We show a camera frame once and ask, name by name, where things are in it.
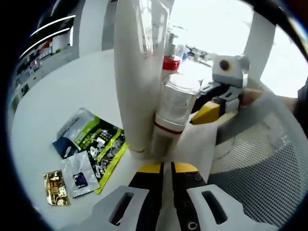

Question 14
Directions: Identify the long ceiling light strip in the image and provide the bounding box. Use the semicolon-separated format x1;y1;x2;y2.
30;14;77;37
19;27;72;58

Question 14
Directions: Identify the white mesh office chair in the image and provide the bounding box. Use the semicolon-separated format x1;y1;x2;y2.
177;78;308;228

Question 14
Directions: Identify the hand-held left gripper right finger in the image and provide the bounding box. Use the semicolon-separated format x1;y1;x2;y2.
171;161;277;231

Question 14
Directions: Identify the green black skincare sachet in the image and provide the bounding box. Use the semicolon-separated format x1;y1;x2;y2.
72;117;128;195

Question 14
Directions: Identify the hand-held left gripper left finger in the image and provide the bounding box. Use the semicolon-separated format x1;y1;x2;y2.
92;162;165;231

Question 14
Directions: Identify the silver blue skincare sachet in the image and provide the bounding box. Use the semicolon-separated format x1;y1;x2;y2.
52;107;101;159

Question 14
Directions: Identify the gold foil skincare sachet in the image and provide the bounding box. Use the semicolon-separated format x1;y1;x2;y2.
43;169;71;206

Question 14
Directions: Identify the small clear skincare sachet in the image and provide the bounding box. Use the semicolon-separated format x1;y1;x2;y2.
60;151;101;199

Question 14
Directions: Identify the large white skincare tube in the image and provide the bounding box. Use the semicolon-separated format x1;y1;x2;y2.
113;0;175;160

